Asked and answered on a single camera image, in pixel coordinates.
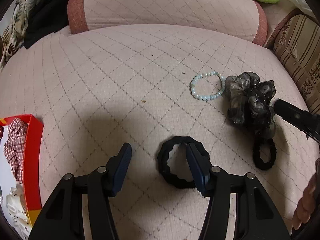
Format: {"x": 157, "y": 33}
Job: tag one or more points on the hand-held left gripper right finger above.
{"x": 197, "y": 172}

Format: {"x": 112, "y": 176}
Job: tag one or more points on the black cloth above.
{"x": 47, "y": 17}

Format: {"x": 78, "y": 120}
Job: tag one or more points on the grey organza scrunchie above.
{"x": 240, "y": 97}

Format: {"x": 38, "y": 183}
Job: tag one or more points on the black scalloped scrunchie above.
{"x": 175, "y": 180}

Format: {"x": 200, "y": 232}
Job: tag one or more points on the leaf print cloth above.
{"x": 15, "y": 27}

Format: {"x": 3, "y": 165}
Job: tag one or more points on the person's right hand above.
{"x": 307, "y": 205}

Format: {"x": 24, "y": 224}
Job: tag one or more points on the striped floral cushion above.
{"x": 297, "y": 47}

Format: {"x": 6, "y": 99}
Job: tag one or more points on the white dotted scrunchie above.
{"x": 16, "y": 202}

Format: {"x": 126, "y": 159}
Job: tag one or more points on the pink bolster cushion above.
{"x": 162, "y": 5}

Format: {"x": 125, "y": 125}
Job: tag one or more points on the red plaid scrunchie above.
{"x": 16, "y": 142}

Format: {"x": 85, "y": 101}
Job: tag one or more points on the red shallow cardboard box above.
{"x": 33, "y": 155}

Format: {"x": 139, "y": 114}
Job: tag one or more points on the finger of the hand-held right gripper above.
{"x": 297, "y": 117}

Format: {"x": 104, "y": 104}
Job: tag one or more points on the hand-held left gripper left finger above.
{"x": 120, "y": 172}

